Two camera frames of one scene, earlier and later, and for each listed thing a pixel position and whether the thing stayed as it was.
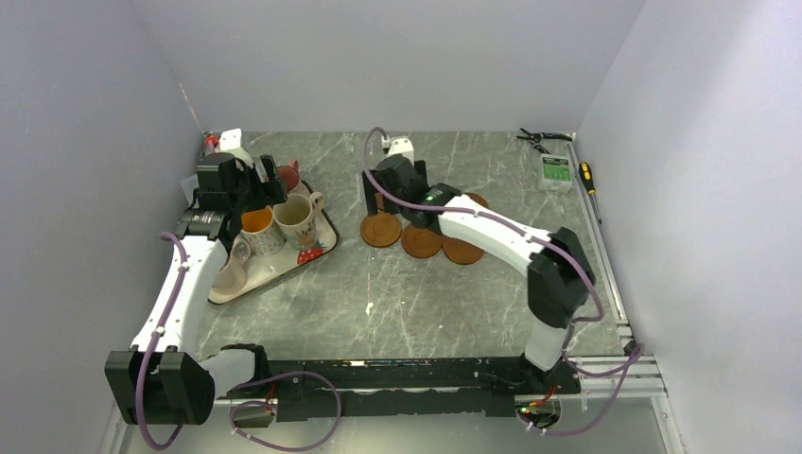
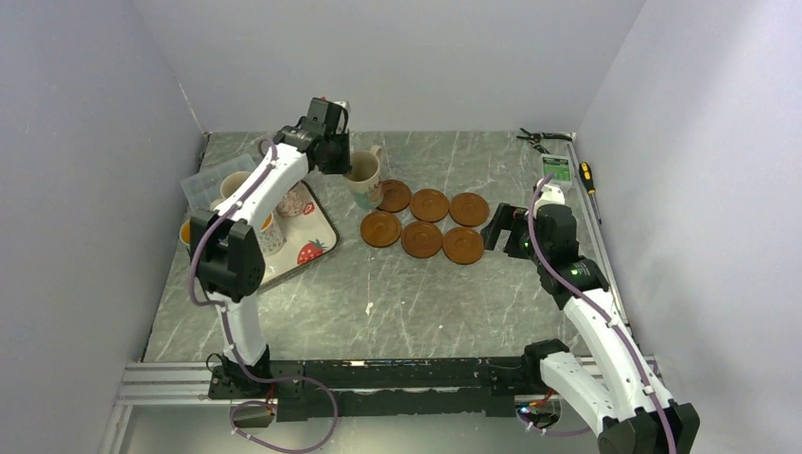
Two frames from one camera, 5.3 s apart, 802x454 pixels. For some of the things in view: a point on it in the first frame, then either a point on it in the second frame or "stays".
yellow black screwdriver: (586, 175) stays
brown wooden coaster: (381, 230) stays
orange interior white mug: (264, 235) stays
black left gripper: (267, 191) → (343, 166)
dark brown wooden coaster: (461, 252) stays
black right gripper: (370, 192) → (503, 219)
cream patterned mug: (296, 218) → (365, 178)
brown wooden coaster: (420, 242) stays
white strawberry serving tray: (265, 270) stays
